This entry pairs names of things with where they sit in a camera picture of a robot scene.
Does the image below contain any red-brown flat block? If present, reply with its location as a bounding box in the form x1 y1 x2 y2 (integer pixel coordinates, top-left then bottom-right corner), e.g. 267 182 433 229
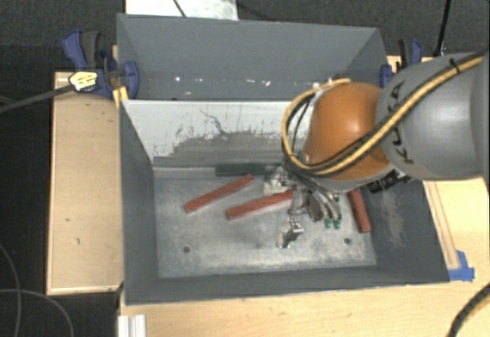
346 188 373 234
224 189 296 221
183 173 256 215

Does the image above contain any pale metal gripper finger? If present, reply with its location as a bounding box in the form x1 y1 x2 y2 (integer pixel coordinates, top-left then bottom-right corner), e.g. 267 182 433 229
276 218 306 249
262 168 295 197

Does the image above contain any dark green flat block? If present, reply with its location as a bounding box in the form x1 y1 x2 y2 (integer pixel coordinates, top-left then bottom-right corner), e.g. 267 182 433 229
214 162 277 178

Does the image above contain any grey metal bin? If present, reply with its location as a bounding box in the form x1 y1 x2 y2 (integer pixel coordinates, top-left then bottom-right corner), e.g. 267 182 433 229
116 13 451 306

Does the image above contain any black cylinder on white bracket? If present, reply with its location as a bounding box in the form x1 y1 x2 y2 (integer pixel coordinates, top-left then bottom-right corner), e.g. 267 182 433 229
366 171 407 195

